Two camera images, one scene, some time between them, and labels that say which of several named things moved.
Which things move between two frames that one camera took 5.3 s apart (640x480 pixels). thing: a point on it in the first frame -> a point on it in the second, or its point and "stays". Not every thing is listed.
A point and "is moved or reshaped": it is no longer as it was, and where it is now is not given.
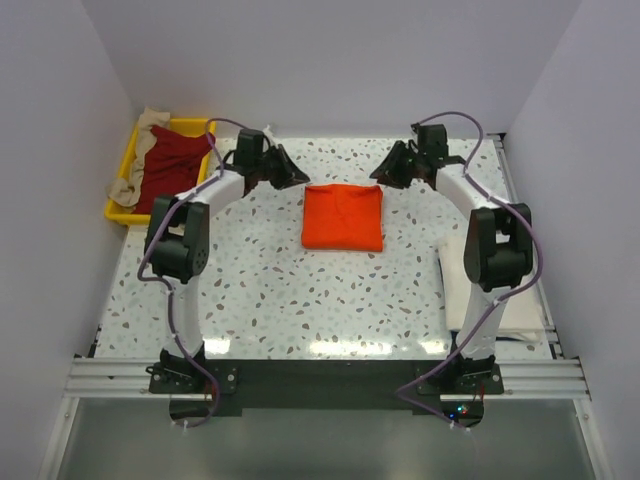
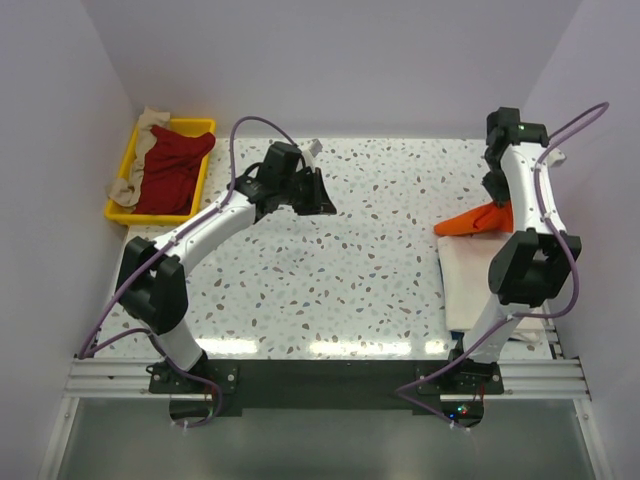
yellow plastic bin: x=192 y=127 stays
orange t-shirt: x=345 y=217 is moved or reshaped
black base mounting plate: x=327 y=383 stays
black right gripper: x=387 y=173 -> x=499 y=194
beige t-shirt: x=126 y=192 stays
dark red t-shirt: x=171 y=166 stays
